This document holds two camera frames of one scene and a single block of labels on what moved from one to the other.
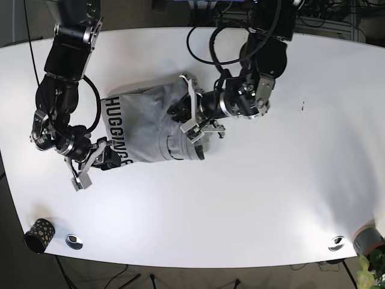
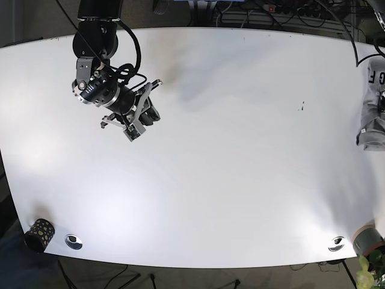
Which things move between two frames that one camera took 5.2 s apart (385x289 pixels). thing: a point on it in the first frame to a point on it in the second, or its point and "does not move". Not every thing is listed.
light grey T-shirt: [139, 127] to [371, 129]
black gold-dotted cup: [39, 235] does not move
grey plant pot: [366, 239] does not move
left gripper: [81, 179] to [132, 110]
